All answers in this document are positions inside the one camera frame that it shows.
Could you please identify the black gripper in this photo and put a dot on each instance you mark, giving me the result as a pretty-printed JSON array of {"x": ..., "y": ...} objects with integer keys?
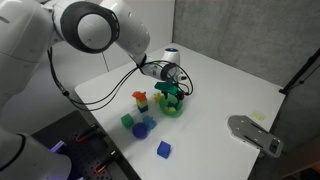
[{"x": 178, "y": 95}]

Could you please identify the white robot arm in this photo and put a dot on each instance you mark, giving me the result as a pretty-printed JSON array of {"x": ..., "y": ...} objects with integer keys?
[{"x": 26, "y": 36}]

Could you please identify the green bowl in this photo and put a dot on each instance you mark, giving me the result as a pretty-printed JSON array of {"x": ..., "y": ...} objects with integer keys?
[{"x": 170, "y": 108}]

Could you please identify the blue cube block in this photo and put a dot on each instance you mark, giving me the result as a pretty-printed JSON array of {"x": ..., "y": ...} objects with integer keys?
[{"x": 164, "y": 149}]

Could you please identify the green cube block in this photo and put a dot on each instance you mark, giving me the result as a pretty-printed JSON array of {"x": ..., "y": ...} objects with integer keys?
[{"x": 127, "y": 120}]

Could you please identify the yellow star toy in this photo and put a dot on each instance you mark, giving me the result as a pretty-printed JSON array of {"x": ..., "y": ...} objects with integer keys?
[{"x": 157, "y": 97}]

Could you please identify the light blue toy piece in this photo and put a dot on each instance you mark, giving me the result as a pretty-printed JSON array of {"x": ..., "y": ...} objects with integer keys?
[{"x": 150, "y": 122}]

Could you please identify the orange toy piece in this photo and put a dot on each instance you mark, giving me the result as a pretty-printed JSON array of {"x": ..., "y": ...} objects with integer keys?
[{"x": 139, "y": 95}]

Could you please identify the yellow sticky note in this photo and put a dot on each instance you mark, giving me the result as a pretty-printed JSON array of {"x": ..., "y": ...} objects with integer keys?
[{"x": 257, "y": 115}]

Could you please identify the grey metal plate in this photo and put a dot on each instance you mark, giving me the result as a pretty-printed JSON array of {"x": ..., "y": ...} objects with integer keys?
[{"x": 255, "y": 134}]

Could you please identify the red and black clamp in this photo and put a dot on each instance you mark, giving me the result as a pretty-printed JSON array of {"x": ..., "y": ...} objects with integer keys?
[
  {"x": 87, "y": 132},
  {"x": 106, "y": 162}
]

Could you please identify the black perforated board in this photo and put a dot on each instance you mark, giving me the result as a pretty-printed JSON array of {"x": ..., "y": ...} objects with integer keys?
[{"x": 83, "y": 155}]

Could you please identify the black tripod stand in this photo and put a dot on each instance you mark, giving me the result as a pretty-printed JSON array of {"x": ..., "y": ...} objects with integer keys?
[{"x": 300, "y": 72}]

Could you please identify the small pale bar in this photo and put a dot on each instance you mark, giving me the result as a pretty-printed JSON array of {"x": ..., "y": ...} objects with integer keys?
[{"x": 57, "y": 146}]

